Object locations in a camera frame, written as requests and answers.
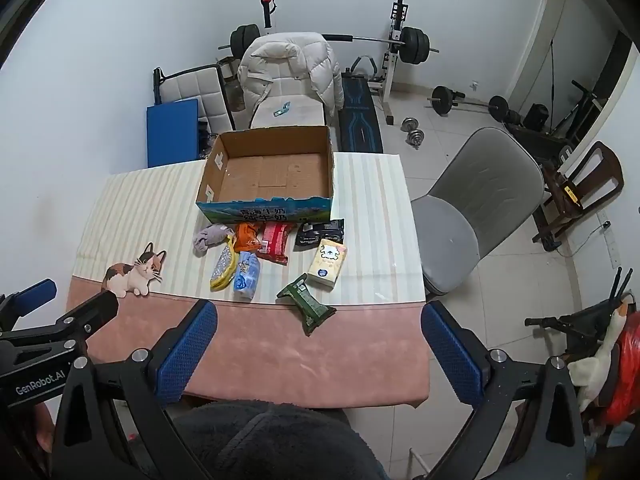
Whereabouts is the yellow silver snack bag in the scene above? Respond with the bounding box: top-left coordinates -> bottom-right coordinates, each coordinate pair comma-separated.
209,235 -> 239,292

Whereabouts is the purple cloth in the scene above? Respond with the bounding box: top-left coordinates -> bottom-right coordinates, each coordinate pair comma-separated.
193,223 -> 234,258

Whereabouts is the blue tissue pack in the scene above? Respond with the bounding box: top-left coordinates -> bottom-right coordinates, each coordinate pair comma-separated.
233,252 -> 260,301

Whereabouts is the orange snack bag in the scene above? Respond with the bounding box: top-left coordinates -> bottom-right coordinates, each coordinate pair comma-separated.
234,222 -> 264,252

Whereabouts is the red snack bag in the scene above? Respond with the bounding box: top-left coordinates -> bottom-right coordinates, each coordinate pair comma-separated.
257,221 -> 295,266

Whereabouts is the green snack bag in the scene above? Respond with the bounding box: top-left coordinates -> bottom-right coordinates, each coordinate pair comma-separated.
277,273 -> 337,337

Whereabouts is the black snack bag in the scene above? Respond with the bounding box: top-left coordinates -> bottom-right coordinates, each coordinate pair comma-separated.
294,219 -> 345,250

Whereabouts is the cream tissue pack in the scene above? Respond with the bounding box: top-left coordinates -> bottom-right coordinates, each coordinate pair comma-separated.
307,238 -> 347,289

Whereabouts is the white goose plush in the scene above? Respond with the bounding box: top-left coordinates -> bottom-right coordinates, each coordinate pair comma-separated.
567,300 -> 629,413

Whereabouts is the dark fleece clothing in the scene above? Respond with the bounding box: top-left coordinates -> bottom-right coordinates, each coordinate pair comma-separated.
174,401 -> 387,479

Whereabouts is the blue folded mat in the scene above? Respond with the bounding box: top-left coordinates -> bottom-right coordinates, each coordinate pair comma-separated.
146,99 -> 198,168

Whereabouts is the striped pink cat tablecloth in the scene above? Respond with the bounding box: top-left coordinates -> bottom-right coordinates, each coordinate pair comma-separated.
67,153 -> 430,408

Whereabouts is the open cardboard box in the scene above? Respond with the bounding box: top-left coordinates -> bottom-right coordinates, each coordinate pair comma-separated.
195,126 -> 333,223

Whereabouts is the grey office chair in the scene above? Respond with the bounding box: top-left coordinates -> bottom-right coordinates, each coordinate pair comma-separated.
411,127 -> 544,296

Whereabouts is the white quilted bench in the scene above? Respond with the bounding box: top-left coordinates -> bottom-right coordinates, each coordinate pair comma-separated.
152,63 -> 235,134

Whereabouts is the brown wooden chair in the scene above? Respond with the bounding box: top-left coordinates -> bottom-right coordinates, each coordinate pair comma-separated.
532,141 -> 625,252

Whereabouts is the blue packet on chair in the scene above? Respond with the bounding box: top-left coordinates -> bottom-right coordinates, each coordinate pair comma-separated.
272,101 -> 291,117

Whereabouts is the white padded chair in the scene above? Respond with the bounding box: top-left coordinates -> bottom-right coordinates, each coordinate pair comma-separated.
250,94 -> 326,129

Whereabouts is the white puffer jacket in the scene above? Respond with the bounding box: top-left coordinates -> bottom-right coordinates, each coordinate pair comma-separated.
238,32 -> 345,118

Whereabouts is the chrome dumbbell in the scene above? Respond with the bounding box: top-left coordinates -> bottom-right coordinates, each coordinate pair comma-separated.
400,117 -> 425,150

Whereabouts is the black blue weight bench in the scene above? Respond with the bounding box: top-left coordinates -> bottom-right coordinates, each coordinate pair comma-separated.
337,73 -> 383,154

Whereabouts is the barbell on floor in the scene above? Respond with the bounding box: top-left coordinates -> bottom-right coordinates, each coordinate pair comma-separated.
427,86 -> 510,122

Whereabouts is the barbell on rack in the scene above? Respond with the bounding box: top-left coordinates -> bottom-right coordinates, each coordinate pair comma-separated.
218,24 -> 438,65

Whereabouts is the white weight rack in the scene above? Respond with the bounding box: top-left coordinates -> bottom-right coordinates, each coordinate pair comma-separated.
378,0 -> 408,126

